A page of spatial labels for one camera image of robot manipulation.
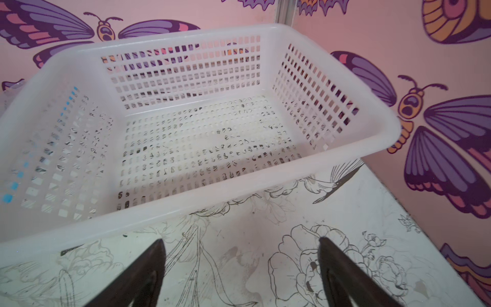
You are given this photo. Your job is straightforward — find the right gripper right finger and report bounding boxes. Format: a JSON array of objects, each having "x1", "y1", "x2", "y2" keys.
[{"x1": 318, "y1": 237, "x2": 400, "y2": 307}]

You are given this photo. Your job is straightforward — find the white plastic basket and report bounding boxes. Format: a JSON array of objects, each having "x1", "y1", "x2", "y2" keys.
[{"x1": 1, "y1": 24, "x2": 400, "y2": 266}]

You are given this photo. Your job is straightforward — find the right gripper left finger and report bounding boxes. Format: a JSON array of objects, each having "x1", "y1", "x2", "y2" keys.
[{"x1": 87, "y1": 239, "x2": 166, "y2": 306}]

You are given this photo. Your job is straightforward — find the aluminium frame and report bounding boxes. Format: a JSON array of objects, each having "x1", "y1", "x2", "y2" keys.
[{"x1": 275, "y1": 0, "x2": 297, "y2": 27}]

